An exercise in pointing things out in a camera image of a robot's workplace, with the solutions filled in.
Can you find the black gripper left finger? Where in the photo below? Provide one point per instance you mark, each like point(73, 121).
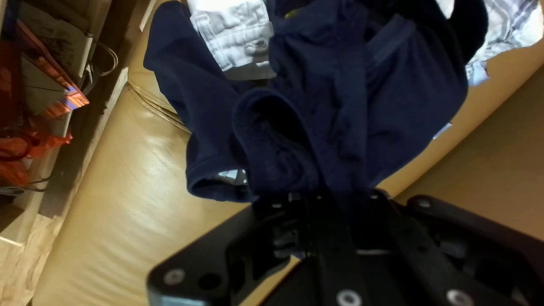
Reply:
point(215, 265)

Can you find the red plastic bag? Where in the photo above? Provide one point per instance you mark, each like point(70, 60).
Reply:
point(22, 153)

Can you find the white plaid shirt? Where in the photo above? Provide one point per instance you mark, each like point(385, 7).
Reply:
point(232, 27)

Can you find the tan leather sofa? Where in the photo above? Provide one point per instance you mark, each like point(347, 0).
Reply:
point(130, 204)

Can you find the navy blue top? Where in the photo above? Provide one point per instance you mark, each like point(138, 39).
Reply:
point(362, 95)

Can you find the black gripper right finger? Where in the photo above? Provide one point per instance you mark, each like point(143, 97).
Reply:
point(442, 255)

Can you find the orange grey box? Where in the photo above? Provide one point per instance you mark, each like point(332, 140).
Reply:
point(51, 73)

